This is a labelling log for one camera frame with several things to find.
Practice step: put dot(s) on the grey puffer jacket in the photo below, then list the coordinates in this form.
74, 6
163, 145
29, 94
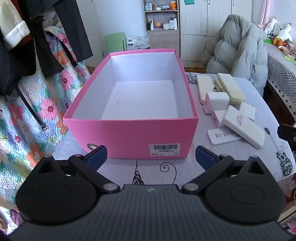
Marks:
238, 46

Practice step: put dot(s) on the white rectangular block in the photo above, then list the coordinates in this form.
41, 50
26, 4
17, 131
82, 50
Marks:
248, 111

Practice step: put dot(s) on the dark grey coat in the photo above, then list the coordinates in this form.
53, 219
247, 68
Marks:
74, 30

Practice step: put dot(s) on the black garment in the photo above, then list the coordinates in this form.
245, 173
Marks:
34, 53

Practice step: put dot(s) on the black belt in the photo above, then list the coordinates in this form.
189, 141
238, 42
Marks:
30, 109

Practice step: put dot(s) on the small white charger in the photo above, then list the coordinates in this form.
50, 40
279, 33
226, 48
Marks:
218, 118

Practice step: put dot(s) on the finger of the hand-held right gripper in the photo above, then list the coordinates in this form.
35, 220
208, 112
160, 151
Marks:
288, 134

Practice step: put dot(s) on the white pink-printed power bank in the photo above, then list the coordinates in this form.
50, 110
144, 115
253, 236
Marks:
245, 127

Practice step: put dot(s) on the teal hanging pouch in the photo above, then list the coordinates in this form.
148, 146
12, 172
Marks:
190, 1

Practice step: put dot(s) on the red garment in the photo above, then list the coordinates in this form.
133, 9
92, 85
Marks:
26, 39

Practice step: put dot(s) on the orange plush toy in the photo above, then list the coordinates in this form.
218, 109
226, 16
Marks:
278, 42

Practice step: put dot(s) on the cream power bank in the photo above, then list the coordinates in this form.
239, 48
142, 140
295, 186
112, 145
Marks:
231, 88

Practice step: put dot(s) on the floral quilt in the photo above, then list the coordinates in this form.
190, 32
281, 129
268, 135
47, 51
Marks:
46, 97

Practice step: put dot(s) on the black bottle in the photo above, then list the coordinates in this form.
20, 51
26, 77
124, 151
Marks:
150, 25

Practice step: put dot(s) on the long white power bank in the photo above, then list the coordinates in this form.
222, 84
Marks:
204, 89

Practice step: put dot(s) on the large white charger cube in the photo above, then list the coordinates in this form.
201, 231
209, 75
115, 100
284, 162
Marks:
217, 102

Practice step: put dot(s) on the wooden shelf unit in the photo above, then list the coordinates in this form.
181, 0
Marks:
163, 39

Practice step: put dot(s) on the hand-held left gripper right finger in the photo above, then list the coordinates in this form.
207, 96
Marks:
204, 158

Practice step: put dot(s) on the pink cardboard box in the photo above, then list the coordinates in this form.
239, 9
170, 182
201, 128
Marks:
129, 139

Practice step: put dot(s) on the cream fleece-cuff garment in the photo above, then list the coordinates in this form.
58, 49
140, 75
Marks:
11, 25

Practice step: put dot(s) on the flat white card remote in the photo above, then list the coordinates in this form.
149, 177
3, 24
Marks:
220, 136

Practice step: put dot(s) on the green folding table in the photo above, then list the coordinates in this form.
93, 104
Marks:
115, 44

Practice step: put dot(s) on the white bottle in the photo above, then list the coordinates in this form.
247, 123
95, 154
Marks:
173, 24

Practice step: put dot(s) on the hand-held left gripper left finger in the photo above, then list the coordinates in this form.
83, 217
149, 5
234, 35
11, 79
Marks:
97, 155

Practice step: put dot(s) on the light wooden wardrobe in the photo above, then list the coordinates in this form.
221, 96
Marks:
198, 34

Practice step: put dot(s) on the grey patterned bed sheet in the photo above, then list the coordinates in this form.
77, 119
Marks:
281, 71

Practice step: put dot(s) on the white jar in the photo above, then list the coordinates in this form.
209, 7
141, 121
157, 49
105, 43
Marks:
165, 26

